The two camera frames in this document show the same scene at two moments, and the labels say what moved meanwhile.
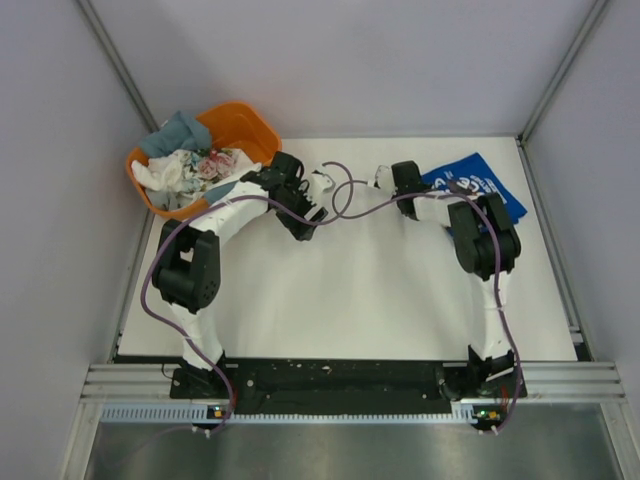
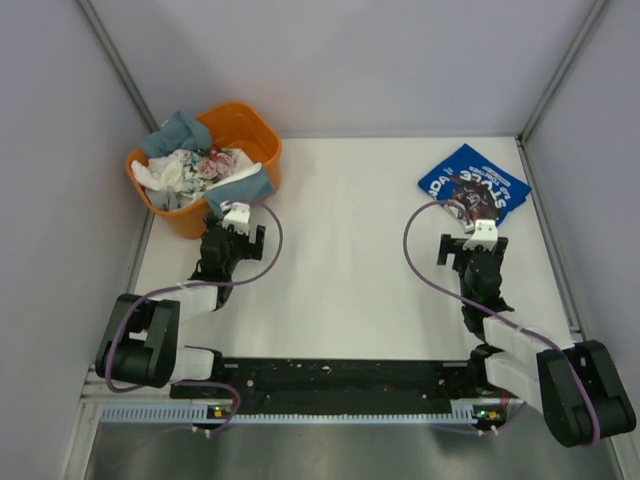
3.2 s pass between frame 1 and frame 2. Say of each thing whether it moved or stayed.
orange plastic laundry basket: stayed
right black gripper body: moved
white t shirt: stayed
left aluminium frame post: stayed
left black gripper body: moved
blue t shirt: moved
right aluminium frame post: stayed
